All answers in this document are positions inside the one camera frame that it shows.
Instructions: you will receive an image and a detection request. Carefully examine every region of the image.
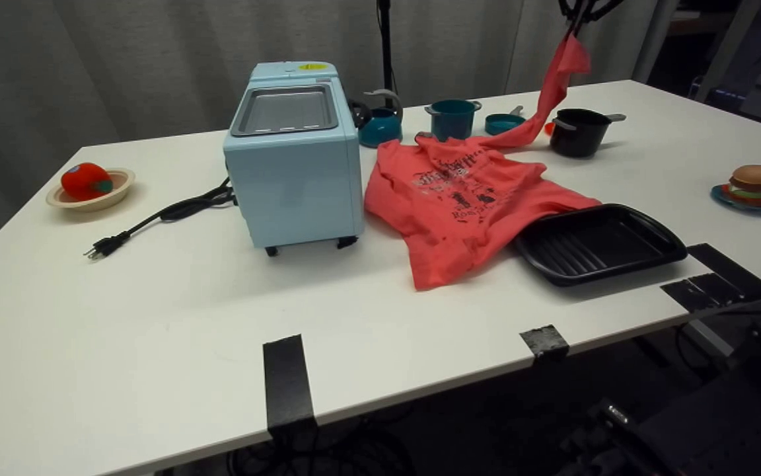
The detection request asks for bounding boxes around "black toy pot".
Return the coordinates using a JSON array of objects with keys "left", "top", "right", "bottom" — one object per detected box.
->
[{"left": 544, "top": 106, "right": 629, "bottom": 161}]

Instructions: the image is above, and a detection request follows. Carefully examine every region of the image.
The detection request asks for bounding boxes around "light blue toaster oven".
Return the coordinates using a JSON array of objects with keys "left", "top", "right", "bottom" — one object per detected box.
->
[{"left": 222, "top": 59, "right": 368, "bottom": 260}]

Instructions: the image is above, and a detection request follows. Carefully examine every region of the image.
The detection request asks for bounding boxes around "black ribbed grill tray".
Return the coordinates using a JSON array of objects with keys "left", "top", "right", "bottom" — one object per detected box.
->
[{"left": 510, "top": 201, "right": 693, "bottom": 289}]

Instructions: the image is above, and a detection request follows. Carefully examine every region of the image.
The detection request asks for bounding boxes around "red sweatshirt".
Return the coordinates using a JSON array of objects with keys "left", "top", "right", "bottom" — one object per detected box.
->
[{"left": 362, "top": 33, "right": 604, "bottom": 293}]

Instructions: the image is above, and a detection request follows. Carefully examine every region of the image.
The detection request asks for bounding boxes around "grey curtain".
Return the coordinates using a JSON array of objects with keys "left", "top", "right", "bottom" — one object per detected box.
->
[{"left": 0, "top": 0, "right": 666, "bottom": 240}]

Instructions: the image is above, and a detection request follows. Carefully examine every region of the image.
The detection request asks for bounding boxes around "square black tape piece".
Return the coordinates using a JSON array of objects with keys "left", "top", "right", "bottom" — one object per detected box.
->
[
  {"left": 695, "top": 272, "right": 740, "bottom": 308},
  {"left": 662, "top": 279, "right": 709, "bottom": 315}
]

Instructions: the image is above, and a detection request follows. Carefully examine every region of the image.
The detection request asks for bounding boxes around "plate with red fruit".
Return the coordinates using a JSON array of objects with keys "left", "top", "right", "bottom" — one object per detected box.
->
[{"left": 46, "top": 166, "right": 138, "bottom": 215}]

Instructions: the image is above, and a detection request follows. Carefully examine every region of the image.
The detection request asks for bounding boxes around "small teal plate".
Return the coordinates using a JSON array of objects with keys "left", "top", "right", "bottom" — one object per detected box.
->
[{"left": 712, "top": 184, "right": 761, "bottom": 218}]

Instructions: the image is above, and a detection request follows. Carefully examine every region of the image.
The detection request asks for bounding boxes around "teal toy frying pan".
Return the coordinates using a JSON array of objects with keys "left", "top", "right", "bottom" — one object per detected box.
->
[{"left": 485, "top": 110, "right": 535, "bottom": 137}]

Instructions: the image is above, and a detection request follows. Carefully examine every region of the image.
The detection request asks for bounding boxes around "teal toy pot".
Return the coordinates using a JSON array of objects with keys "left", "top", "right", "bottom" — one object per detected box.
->
[{"left": 424, "top": 98, "right": 485, "bottom": 144}]

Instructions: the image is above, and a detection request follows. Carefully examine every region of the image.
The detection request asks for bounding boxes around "black toaster power cord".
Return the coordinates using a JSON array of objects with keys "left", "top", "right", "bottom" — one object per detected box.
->
[{"left": 86, "top": 178, "right": 240, "bottom": 263}]

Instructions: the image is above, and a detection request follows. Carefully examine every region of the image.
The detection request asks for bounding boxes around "toy burger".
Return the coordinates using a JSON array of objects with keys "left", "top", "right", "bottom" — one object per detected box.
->
[{"left": 720, "top": 164, "right": 761, "bottom": 211}]

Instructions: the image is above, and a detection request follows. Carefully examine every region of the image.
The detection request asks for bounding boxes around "small black tape piece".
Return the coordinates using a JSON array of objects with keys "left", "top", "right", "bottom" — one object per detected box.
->
[{"left": 522, "top": 322, "right": 572, "bottom": 361}]

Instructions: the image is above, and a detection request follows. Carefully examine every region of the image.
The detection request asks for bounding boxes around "teal toy kettle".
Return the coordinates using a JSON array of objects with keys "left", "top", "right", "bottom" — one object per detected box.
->
[{"left": 350, "top": 88, "right": 405, "bottom": 152}]

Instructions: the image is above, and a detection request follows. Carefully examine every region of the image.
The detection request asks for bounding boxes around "red toy tomato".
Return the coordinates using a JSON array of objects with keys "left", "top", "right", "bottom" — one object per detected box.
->
[{"left": 58, "top": 161, "right": 116, "bottom": 201}]

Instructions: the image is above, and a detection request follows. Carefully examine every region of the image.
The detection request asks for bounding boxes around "long black tape strip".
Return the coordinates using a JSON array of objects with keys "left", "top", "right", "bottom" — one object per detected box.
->
[{"left": 688, "top": 244, "right": 761, "bottom": 301}]

